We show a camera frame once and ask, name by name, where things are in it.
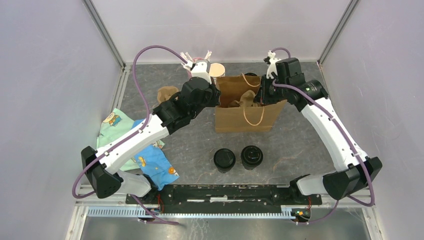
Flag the stack of black lids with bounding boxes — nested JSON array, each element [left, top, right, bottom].
[[244, 72, 258, 77]]

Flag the brown paper takeout bag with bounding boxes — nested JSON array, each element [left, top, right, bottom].
[[215, 74, 287, 133]]

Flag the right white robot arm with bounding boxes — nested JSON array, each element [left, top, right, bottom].
[[255, 54, 383, 207]]

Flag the black paper coffee cup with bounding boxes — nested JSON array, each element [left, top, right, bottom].
[[240, 145, 264, 171]]

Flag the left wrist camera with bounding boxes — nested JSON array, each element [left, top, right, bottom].
[[188, 59, 213, 84]]

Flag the brown cardboard cup carriers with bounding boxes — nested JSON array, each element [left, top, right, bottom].
[[157, 86, 179, 103]]

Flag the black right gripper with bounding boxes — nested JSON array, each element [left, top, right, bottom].
[[253, 74, 289, 104]]

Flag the stack of paper cups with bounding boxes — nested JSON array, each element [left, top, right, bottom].
[[209, 63, 226, 78]]

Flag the blue patterned cloth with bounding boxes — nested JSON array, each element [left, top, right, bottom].
[[132, 139, 179, 191]]

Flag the wooden stirrers in wrappers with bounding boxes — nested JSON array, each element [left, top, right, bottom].
[[180, 50, 212, 63]]

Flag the green patterned cloth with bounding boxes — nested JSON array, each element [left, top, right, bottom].
[[96, 108, 165, 171]]

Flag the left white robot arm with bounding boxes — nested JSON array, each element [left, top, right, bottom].
[[81, 77, 221, 204]]

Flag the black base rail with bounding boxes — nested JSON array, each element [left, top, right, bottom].
[[140, 184, 323, 214]]

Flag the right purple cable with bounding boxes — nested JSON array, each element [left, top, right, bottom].
[[269, 47, 376, 226]]

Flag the pink metal utensil cup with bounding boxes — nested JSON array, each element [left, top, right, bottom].
[[187, 57, 204, 79]]

